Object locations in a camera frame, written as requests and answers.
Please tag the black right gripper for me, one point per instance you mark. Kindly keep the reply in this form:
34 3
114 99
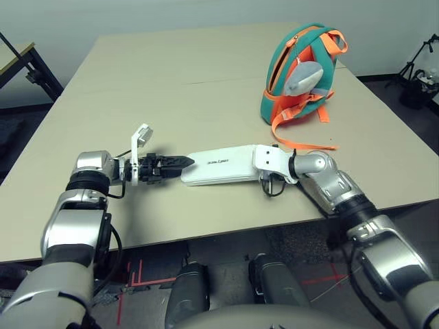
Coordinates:
271 181

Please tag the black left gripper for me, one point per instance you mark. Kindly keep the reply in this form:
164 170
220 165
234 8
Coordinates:
152 168

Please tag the white pencil case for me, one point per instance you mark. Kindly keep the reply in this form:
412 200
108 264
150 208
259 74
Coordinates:
219 168

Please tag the teal and orange backpack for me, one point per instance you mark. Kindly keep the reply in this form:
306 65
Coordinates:
327 63

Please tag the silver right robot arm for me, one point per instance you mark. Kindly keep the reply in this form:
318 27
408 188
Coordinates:
377 246

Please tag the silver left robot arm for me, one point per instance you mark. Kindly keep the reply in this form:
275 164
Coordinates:
68 226

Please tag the dark right robot leg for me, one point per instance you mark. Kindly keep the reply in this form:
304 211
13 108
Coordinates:
278 284

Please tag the dark robot leg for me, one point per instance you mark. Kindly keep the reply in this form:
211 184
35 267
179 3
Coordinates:
278 284
188 294

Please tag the gray plush charm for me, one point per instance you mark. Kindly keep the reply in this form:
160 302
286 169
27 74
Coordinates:
303 79

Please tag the red floor tape cross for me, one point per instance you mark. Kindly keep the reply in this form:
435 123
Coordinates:
326 280

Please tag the red floor tape lines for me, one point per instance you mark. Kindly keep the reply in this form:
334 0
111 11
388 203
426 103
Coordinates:
154 282

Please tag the dark left robot leg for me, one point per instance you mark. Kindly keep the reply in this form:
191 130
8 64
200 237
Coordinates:
188 294

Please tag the beige robot torso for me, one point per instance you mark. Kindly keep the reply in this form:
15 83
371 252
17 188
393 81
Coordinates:
267 317

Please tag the black tripod stand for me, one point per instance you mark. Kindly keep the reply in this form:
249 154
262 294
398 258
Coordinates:
409 65

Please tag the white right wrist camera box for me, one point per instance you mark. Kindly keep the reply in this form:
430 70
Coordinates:
271 159

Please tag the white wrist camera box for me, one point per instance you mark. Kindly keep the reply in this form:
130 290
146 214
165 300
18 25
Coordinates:
271 159
144 132

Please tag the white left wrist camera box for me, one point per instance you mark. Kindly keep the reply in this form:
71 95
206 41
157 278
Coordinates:
144 132

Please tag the black frame wooden side table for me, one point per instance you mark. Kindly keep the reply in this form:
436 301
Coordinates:
44 73

